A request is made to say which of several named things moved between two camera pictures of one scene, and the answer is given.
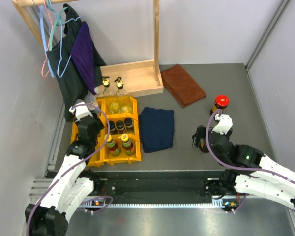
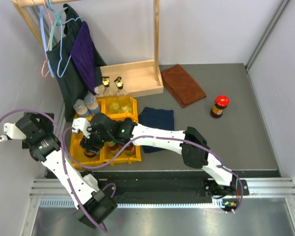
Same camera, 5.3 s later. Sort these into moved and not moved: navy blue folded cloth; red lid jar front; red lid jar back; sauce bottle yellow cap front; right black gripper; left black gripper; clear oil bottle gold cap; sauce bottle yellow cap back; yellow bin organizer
Moved: red lid jar front; right black gripper; left black gripper
Not moved: red lid jar back; sauce bottle yellow cap front; navy blue folded cloth; yellow bin organizer; clear oil bottle gold cap; sauce bottle yellow cap back
